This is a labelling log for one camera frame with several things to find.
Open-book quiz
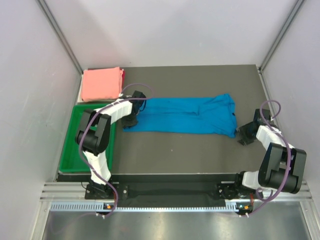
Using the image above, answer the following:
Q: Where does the blue t shirt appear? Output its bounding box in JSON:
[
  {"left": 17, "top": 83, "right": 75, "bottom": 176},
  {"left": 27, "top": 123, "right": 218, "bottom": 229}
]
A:
[{"left": 123, "top": 93, "right": 238, "bottom": 138}]

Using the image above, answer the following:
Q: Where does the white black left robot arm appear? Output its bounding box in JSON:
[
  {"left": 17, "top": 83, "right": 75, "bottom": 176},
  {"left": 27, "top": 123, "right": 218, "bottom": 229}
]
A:
[{"left": 75, "top": 90, "right": 147, "bottom": 200}]

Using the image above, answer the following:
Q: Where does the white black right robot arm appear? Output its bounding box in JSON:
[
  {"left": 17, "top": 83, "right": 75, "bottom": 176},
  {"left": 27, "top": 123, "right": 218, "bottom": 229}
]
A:
[{"left": 233, "top": 109, "right": 307, "bottom": 198}]

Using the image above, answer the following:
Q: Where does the folded pink t shirt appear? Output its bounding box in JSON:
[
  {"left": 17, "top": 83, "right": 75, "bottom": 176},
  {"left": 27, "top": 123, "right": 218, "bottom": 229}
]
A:
[{"left": 81, "top": 67, "right": 122, "bottom": 102}]

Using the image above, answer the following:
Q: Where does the folded magenta t shirt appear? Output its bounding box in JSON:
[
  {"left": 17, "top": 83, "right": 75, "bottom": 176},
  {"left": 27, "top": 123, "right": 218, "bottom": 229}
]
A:
[{"left": 120, "top": 68, "right": 125, "bottom": 91}]

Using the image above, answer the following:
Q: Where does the green plastic tray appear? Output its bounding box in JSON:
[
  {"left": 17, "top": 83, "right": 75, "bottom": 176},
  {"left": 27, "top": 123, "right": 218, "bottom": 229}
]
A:
[{"left": 59, "top": 103, "right": 106, "bottom": 174}]

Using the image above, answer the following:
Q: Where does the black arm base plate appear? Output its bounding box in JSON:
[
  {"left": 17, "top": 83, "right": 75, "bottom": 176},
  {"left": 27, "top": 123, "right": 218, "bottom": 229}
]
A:
[{"left": 92, "top": 175, "right": 255, "bottom": 209}]

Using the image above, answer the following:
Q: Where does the grey slotted cable duct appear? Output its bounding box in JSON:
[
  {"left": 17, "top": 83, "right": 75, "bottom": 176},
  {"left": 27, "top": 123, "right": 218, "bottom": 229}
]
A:
[{"left": 49, "top": 201, "right": 256, "bottom": 213}]

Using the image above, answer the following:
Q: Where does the aluminium frame rail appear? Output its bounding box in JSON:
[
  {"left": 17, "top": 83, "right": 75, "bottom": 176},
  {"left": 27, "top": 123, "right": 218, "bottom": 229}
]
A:
[{"left": 39, "top": 181, "right": 313, "bottom": 202}]

